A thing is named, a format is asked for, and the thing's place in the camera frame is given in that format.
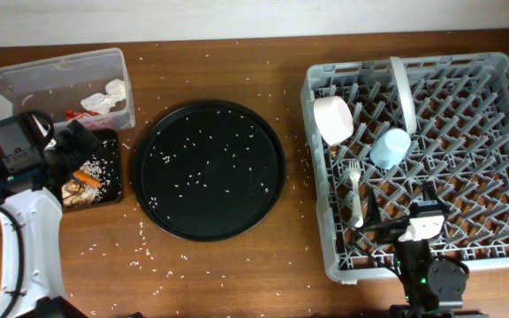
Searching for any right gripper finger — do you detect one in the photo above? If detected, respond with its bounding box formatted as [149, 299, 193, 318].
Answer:
[422, 182, 449, 216]
[366, 188, 382, 227]

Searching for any red snack wrapper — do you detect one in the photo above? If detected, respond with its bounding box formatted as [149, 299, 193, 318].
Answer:
[65, 110, 99, 121]

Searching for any orange carrot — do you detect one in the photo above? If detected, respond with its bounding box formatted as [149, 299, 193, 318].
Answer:
[72, 170, 102, 188]

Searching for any white plastic fork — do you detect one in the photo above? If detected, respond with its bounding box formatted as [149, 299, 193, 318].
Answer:
[348, 159, 364, 228]

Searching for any light blue cup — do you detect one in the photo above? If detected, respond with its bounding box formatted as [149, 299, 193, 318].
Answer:
[370, 128, 411, 170]

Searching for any white napkin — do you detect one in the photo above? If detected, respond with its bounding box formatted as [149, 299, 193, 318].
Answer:
[80, 79, 126, 115]

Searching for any pink bowl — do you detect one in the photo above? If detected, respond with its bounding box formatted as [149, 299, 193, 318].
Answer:
[314, 96, 354, 146]

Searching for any grey plate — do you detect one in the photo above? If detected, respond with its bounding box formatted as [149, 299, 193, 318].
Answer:
[390, 57, 417, 135]

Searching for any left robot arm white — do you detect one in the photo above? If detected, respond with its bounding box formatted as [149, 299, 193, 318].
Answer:
[0, 110, 102, 317]

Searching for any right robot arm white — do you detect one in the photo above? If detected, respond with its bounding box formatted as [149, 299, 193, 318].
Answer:
[359, 184, 485, 317]

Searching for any grey dishwasher rack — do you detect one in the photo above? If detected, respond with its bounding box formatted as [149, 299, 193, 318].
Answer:
[300, 52, 509, 284]

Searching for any black rectangular tray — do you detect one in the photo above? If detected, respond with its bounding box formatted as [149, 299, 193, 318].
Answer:
[64, 129, 123, 212]

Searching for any rice and food pile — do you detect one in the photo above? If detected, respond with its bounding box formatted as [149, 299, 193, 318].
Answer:
[63, 160, 107, 208]

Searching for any brown food scrap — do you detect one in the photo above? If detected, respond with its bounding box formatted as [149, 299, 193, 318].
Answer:
[62, 179, 84, 200]

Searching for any clear plastic bin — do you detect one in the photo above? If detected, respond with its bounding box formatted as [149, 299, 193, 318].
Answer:
[0, 48, 136, 131]

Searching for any round black tray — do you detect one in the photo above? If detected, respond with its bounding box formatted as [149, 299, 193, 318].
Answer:
[133, 100, 285, 242]

